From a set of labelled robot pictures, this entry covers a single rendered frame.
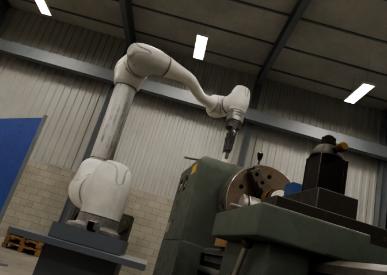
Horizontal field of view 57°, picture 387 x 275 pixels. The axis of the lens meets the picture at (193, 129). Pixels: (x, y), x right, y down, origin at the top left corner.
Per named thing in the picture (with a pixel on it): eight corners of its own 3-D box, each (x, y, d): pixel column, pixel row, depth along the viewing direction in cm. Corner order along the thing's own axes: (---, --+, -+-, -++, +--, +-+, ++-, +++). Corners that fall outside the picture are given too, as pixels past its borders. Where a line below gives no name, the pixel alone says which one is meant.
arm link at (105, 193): (87, 212, 124) (108, 153, 131) (71, 209, 138) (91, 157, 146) (127, 224, 132) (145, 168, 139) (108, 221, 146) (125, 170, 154)
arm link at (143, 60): (173, 49, 162) (158, 58, 173) (139, 31, 153) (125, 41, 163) (167, 75, 158) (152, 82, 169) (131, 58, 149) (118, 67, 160)
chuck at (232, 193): (207, 222, 145) (236, 155, 156) (274, 257, 147) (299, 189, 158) (213, 221, 137) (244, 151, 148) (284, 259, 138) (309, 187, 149)
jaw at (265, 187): (252, 198, 146) (242, 170, 148) (263, 195, 147) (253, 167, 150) (263, 195, 135) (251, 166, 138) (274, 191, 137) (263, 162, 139)
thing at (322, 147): (303, 157, 94) (305, 146, 95) (331, 166, 94) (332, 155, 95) (320, 150, 86) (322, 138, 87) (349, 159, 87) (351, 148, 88)
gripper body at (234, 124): (224, 123, 189) (220, 138, 186) (230, 117, 181) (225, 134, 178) (238, 127, 190) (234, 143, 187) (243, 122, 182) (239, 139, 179)
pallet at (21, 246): (18, 246, 893) (25, 229, 908) (51, 255, 897) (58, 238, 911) (-1, 246, 775) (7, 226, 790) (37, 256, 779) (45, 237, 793)
